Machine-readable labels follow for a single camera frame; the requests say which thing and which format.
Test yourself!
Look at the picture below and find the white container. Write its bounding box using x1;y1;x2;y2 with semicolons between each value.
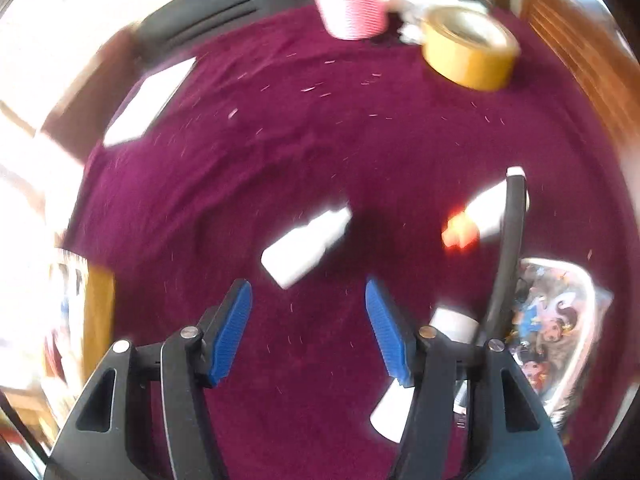
369;307;481;443

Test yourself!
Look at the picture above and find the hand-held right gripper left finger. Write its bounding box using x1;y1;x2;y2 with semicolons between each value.
44;279;253;480

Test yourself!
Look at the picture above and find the pink cartoon plastic packet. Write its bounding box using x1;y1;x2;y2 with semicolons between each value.
500;257;613;428

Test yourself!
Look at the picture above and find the black leather sofa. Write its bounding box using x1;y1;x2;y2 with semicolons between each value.
132;0;496;71

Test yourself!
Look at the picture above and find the wooden cabinet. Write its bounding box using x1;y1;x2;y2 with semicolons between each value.
495;0;640;161

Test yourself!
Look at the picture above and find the white bottle red cap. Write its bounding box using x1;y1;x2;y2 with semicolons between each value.
441;180;530;252

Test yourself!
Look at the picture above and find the white paper sheet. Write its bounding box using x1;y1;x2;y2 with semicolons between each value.
102;57;197;148

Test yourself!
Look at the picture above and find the white plastic bottle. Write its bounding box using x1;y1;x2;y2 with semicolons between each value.
260;201;353;290

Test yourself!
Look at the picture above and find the black snack bag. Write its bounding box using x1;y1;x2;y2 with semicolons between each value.
475;166;530;346

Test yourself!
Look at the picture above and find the yellow tape roll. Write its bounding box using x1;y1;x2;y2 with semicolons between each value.
420;6;521;92

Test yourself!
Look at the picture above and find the bottle in pink knitted sleeve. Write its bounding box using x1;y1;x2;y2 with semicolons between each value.
300;0;391;41

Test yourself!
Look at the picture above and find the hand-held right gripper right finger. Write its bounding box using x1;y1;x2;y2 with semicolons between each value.
365;276;573;480

